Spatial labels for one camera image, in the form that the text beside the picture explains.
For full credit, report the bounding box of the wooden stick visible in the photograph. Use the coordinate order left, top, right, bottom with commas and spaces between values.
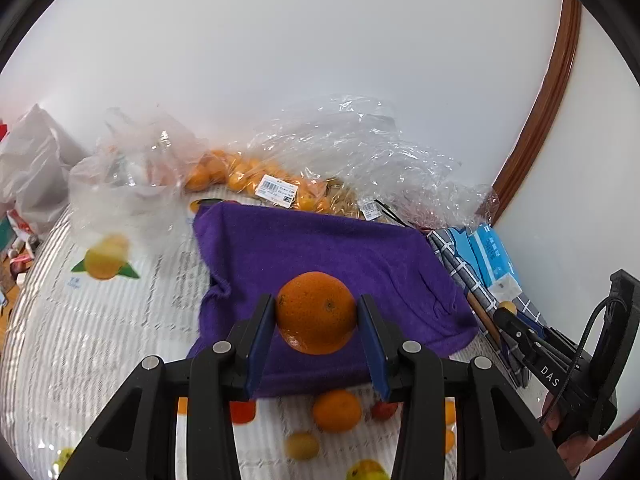
466, 292, 500, 348

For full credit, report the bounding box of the blue checkered cloth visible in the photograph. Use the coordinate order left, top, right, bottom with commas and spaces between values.
425, 229, 532, 388

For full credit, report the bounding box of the fruit-print white table mat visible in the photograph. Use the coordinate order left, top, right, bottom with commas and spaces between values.
0, 184, 532, 480

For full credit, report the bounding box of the small orange on mat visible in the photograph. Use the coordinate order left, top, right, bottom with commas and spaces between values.
311, 390, 362, 434

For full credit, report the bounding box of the blue white box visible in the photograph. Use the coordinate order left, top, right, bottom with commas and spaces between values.
448, 224, 522, 302

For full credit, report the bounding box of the purple towel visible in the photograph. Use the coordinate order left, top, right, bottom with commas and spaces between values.
186, 200, 481, 400

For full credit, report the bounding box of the translucent white plastic bag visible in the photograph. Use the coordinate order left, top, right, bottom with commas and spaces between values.
68, 107, 207, 257

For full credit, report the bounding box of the clear bag of oranges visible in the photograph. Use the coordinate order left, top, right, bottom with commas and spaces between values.
183, 150, 331, 214

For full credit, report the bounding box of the grey plastic bag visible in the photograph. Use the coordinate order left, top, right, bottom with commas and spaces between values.
0, 105, 87, 236

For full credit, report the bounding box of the crumpled clear plastic bag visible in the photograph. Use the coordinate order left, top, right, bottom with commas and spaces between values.
248, 94, 498, 230

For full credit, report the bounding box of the black cable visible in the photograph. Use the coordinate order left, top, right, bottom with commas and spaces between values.
538, 294, 623, 424

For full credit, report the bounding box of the brown wooden door frame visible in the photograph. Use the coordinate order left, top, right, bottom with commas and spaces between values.
491, 0, 582, 224

